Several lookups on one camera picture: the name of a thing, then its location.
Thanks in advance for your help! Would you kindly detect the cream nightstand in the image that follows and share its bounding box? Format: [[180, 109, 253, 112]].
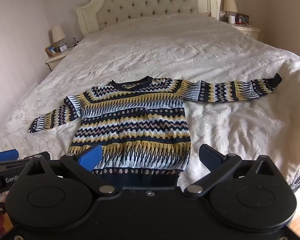
[[234, 22, 261, 40], [45, 45, 75, 71]]

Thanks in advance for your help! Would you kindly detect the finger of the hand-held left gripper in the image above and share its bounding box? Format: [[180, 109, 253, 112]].
[[0, 151, 51, 172], [0, 149, 19, 163]]

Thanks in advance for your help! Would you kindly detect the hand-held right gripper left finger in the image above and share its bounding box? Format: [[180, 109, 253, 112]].
[[24, 144, 117, 196]]

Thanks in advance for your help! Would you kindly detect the cream tufted headboard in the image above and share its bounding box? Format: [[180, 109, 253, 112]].
[[74, 0, 222, 37]]

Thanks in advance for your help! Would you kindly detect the navy yellow patterned knit sweater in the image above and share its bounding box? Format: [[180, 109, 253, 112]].
[[28, 73, 282, 188]]

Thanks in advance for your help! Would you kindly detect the white embroidered bedspread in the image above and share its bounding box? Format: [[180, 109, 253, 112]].
[[0, 12, 300, 193]]

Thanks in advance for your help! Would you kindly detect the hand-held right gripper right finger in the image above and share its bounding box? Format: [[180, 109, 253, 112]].
[[184, 144, 279, 197]]

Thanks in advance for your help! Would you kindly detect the cream shade table lamp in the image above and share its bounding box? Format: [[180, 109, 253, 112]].
[[51, 25, 66, 48], [223, 0, 238, 15]]

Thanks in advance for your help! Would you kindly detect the wooden photo frame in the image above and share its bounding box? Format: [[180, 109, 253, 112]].
[[45, 44, 60, 57]]

